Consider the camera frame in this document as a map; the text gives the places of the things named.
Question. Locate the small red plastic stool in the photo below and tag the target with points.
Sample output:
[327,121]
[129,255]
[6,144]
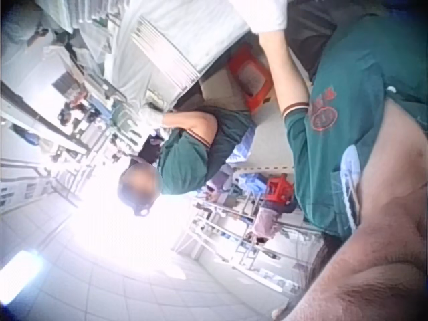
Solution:
[278,190]

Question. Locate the stack of white fabric sheets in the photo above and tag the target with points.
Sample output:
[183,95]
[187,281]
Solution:
[167,50]

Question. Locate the cluttered workbench row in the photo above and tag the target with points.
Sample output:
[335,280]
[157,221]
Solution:
[90,97]

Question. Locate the large white cloth sheet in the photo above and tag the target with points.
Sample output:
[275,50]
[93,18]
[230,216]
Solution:
[207,20]

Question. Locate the person's legs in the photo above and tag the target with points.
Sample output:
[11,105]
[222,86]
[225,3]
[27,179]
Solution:
[311,30]

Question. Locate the white metal shelf rack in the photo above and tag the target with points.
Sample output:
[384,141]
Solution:
[43,160]

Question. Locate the ceiling light panel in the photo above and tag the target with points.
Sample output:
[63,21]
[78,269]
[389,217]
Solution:
[20,275]

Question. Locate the cluttered metal frame rack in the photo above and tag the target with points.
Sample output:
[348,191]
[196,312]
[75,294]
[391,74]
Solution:
[240,227]

